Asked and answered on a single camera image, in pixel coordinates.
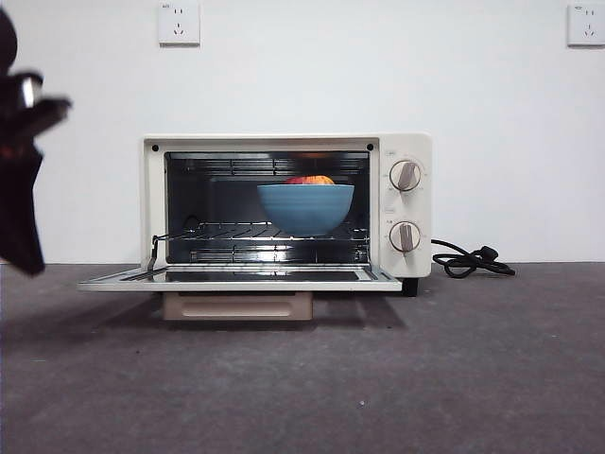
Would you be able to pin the metal oven rack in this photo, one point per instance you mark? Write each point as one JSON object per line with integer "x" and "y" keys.
{"x": 222, "y": 232}

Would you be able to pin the blue ribbed bowl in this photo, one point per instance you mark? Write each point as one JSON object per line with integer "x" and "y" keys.
{"x": 305, "y": 210}

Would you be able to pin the red yellow apple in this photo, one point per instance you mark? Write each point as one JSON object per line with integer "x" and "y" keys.
{"x": 309, "y": 180}

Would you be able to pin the beige oven knob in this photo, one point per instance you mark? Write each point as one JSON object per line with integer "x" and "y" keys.
{"x": 405, "y": 176}
{"x": 405, "y": 236}

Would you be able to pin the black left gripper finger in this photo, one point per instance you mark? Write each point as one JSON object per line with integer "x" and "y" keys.
{"x": 19, "y": 213}

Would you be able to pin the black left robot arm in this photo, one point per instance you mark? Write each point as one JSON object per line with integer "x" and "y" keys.
{"x": 19, "y": 123}

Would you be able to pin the white wall socket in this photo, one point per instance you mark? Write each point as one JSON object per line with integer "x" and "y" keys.
{"x": 587, "y": 26}
{"x": 179, "y": 23}

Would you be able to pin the cream Toshiba toaster oven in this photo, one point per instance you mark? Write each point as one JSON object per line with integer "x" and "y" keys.
{"x": 406, "y": 208}

